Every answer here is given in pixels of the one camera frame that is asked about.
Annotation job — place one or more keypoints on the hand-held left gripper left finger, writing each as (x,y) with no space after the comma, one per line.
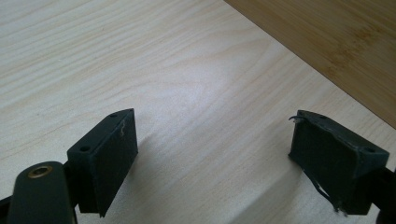
(109,161)

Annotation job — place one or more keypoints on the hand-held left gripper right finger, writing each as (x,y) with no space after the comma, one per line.
(333,168)

